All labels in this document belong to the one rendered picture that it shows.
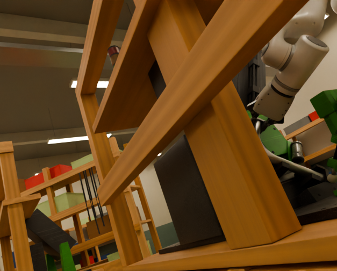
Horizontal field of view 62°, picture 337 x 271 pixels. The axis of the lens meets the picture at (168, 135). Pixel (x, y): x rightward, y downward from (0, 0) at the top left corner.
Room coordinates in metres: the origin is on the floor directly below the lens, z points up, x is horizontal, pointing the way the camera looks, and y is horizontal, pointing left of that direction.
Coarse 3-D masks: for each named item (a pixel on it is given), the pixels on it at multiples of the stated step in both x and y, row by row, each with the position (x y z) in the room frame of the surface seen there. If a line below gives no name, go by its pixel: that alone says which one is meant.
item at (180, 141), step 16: (176, 144) 0.96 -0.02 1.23; (160, 160) 1.09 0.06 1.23; (176, 160) 0.99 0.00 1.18; (192, 160) 0.91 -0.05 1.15; (160, 176) 1.13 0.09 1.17; (176, 176) 1.02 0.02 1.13; (192, 176) 0.94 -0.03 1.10; (176, 192) 1.06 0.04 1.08; (192, 192) 0.97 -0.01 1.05; (176, 208) 1.10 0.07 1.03; (192, 208) 1.00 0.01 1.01; (208, 208) 0.92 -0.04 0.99; (176, 224) 1.14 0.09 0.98; (192, 224) 1.03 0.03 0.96; (208, 224) 0.95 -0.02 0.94; (192, 240) 1.07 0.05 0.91
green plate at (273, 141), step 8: (248, 112) 1.00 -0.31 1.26; (272, 128) 1.01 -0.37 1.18; (264, 136) 0.97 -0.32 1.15; (272, 136) 0.99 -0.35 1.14; (280, 136) 1.00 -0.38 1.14; (264, 144) 0.95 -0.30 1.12; (272, 144) 0.97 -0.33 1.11; (280, 144) 0.98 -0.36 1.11; (272, 152) 0.95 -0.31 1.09; (280, 152) 0.96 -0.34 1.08
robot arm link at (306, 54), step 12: (300, 36) 0.69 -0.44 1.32; (300, 48) 0.69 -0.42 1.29; (312, 48) 0.67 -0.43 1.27; (324, 48) 0.68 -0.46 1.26; (288, 60) 0.71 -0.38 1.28; (300, 60) 0.70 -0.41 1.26; (312, 60) 0.70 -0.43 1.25; (288, 72) 0.74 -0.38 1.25; (300, 72) 0.73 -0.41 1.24; (312, 72) 0.74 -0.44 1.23; (288, 84) 0.76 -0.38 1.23; (300, 84) 0.77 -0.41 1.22
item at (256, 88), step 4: (256, 56) 1.08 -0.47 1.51; (252, 60) 1.06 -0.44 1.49; (256, 60) 1.07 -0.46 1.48; (248, 64) 1.09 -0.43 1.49; (252, 64) 1.06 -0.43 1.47; (256, 64) 1.06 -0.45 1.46; (252, 68) 1.08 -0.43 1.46; (256, 68) 1.07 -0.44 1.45; (256, 72) 1.06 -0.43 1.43; (256, 76) 1.05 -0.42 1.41; (256, 80) 1.05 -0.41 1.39; (256, 84) 1.04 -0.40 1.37; (252, 88) 1.02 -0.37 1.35; (256, 88) 1.03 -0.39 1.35; (248, 92) 1.04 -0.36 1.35; (252, 92) 1.02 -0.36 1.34; (256, 92) 1.03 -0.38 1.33; (252, 96) 1.02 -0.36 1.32; (256, 96) 1.03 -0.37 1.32; (252, 100) 1.01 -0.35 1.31
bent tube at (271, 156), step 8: (256, 120) 0.94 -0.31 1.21; (264, 120) 0.95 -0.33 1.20; (256, 128) 0.92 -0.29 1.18; (272, 160) 0.89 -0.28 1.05; (280, 160) 0.89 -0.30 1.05; (288, 160) 0.91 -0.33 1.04; (296, 168) 0.90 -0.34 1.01; (304, 168) 0.91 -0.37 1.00; (304, 176) 0.93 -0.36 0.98; (320, 176) 0.92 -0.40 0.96
